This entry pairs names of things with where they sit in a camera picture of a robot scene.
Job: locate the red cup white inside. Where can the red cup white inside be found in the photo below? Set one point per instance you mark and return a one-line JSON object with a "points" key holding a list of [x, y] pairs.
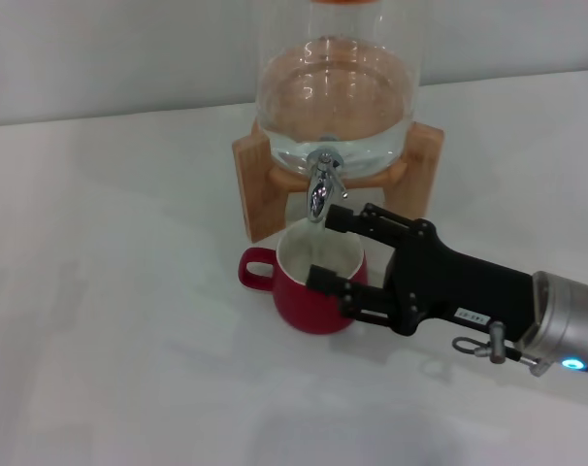
{"points": [[299, 310]]}

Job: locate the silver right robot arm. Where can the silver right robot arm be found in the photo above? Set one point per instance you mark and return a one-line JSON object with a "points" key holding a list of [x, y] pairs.
{"points": [[565, 320]]}

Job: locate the wooden dispenser stand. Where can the wooden dispenser stand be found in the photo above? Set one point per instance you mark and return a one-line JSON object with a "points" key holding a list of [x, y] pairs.
{"points": [[255, 175]]}

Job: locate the chrome faucet tap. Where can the chrome faucet tap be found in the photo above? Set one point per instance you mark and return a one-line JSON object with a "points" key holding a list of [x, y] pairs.
{"points": [[318, 194]]}

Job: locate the clear glass water dispenser jar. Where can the clear glass water dispenser jar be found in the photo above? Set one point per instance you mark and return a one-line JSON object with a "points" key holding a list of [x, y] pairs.
{"points": [[333, 97]]}

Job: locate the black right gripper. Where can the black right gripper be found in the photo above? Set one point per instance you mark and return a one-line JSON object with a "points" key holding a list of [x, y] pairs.
{"points": [[459, 286]]}

